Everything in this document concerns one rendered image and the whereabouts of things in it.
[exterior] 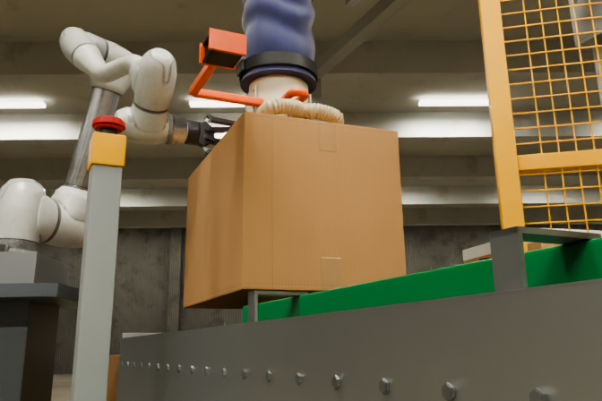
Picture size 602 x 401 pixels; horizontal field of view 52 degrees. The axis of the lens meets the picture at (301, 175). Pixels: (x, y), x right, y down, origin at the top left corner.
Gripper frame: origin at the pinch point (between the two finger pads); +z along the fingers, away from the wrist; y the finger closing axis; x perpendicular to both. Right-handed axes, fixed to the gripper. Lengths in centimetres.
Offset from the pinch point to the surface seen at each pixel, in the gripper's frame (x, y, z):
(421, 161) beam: -716, -265, 603
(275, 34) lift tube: 35.9, -18.7, -5.2
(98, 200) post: 49, 35, -50
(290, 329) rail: 108, 63, -34
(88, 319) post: 49, 59, -50
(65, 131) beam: -746, -249, -10
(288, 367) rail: 107, 67, -34
